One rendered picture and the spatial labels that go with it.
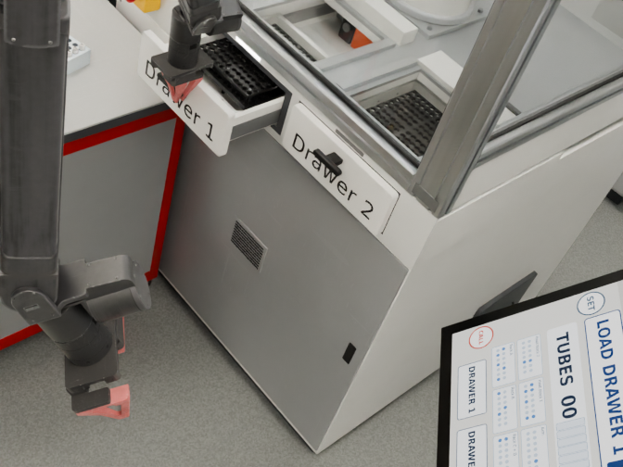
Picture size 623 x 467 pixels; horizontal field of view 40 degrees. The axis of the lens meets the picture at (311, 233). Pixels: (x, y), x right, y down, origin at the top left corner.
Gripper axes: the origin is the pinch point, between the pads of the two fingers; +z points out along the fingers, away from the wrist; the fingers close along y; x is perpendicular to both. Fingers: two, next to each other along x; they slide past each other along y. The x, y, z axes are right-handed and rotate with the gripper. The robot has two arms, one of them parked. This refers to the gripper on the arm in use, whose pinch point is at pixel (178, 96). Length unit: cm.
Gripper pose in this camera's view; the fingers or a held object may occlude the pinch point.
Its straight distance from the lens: 170.7
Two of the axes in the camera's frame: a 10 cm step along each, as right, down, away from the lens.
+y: 7.5, -3.8, 5.4
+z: -2.1, 6.5, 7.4
